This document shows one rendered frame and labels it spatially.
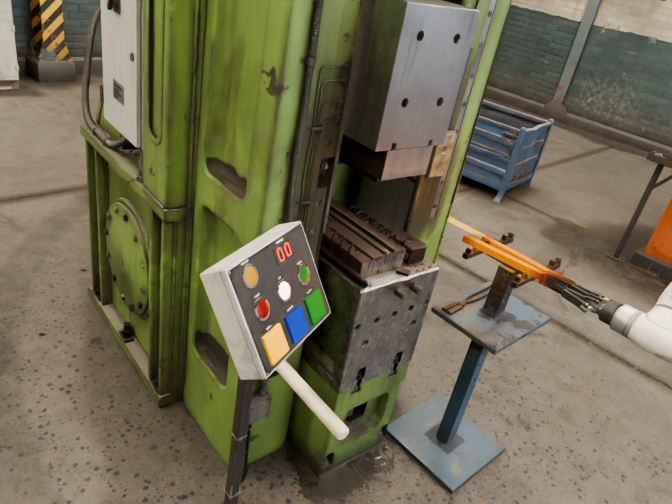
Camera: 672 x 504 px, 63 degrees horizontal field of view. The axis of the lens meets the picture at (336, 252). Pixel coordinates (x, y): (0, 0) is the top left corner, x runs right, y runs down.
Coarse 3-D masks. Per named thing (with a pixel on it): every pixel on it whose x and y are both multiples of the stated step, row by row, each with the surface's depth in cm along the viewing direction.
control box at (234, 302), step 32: (288, 224) 149; (256, 256) 131; (288, 256) 142; (224, 288) 124; (256, 288) 130; (320, 288) 153; (224, 320) 128; (256, 320) 128; (320, 320) 151; (256, 352) 127; (288, 352) 137
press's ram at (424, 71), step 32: (384, 0) 145; (416, 0) 147; (384, 32) 147; (416, 32) 146; (448, 32) 153; (384, 64) 149; (416, 64) 151; (448, 64) 159; (352, 96) 161; (384, 96) 151; (416, 96) 158; (448, 96) 166; (352, 128) 164; (384, 128) 156; (416, 128) 164
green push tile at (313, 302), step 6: (312, 294) 148; (318, 294) 150; (306, 300) 145; (312, 300) 148; (318, 300) 150; (306, 306) 146; (312, 306) 147; (318, 306) 150; (324, 306) 152; (312, 312) 147; (318, 312) 149; (324, 312) 152; (312, 318) 147; (318, 318) 149; (312, 324) 147
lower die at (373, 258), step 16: (336, 208) 208; (336, 224) 199; (368, 224) 203; (336, 240) 190; (352, 240) 190; (368, 240) 190; (384, 240) 194; (352, 256) 183; (368, 256) 184; (384, 256) 186; (400, 256) 191; (368, 272) 184
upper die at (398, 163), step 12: (348, 144) 174; (360, 144) 170; (348, 156) 175; (360, 156) 171; (372, 156) 167; (384, 156) 163; (396, 156) 165; (408, 156) 168; (420, 156) 172; (372, 168) 168; (384, 168) 164; (396, 168) 167; (408, 168) 171; (420, 168) 175
